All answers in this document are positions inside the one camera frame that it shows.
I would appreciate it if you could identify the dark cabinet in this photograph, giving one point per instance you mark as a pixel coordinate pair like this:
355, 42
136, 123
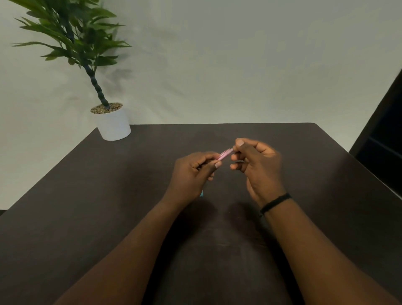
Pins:
381, 138

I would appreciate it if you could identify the person's left hand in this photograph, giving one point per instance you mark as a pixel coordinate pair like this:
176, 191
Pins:
185, 179

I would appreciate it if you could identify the person's left thumb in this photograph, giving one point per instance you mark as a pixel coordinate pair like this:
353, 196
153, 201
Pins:
209, 166

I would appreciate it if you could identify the person's left forearm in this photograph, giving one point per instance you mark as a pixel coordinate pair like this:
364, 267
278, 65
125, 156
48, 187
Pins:
125, 257

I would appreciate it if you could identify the person's right hand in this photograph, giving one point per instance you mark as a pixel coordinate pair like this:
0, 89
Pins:
262, 169

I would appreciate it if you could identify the pink pen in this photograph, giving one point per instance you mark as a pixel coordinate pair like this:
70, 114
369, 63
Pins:
225, 154

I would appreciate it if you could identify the person's right forearm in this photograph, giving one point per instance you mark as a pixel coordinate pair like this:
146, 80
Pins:
320, 254

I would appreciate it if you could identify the green artificial plant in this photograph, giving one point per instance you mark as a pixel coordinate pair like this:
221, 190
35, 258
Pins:
75, 40

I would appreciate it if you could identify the black wristband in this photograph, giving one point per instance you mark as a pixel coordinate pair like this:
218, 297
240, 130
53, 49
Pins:
274, 203

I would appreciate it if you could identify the white plant pot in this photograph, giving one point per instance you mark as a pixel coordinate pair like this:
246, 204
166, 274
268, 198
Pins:
112, 123

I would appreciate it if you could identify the person's right thumb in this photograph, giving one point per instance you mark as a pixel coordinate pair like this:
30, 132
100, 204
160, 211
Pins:
243, 149

